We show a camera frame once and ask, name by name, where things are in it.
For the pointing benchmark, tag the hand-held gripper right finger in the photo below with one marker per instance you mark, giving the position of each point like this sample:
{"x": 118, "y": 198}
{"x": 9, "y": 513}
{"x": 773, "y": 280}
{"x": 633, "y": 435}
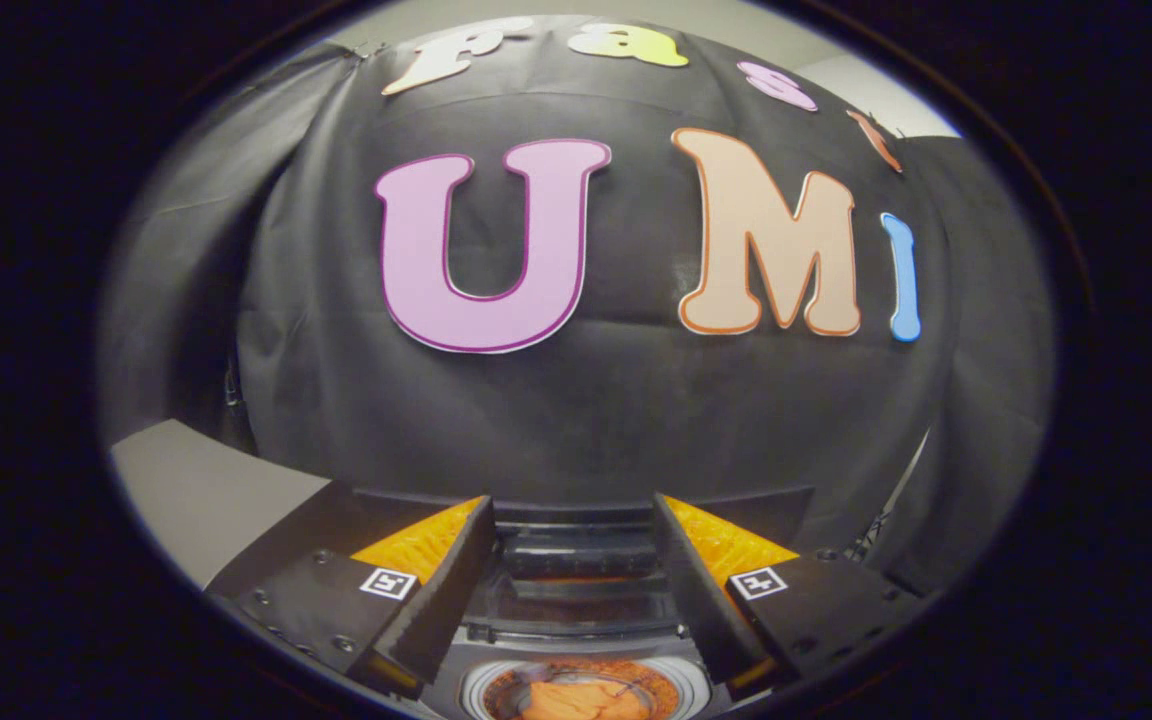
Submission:
{"x": 694, "y": 585}

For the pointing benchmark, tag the dark cabinet with beige door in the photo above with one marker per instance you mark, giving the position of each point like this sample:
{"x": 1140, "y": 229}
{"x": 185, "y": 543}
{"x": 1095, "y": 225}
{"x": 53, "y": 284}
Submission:
{"x": 206, "y": 490}

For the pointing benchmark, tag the orange garment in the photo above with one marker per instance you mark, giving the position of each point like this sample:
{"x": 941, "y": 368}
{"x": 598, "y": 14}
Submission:
{"x": 576, "y": 702}

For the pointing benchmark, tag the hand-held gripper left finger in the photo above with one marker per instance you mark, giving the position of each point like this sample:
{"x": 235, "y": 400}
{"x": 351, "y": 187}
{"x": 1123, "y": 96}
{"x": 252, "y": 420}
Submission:
{"x": 451, "y": 580}

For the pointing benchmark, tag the dark washing machine lid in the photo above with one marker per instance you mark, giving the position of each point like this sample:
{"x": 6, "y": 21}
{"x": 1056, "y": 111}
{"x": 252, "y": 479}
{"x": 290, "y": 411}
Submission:
{"x": 576, "y": 555}

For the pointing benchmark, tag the black backdrop cloth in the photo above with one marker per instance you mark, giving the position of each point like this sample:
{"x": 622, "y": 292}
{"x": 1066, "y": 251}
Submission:
{"x": 586, "y": 420}

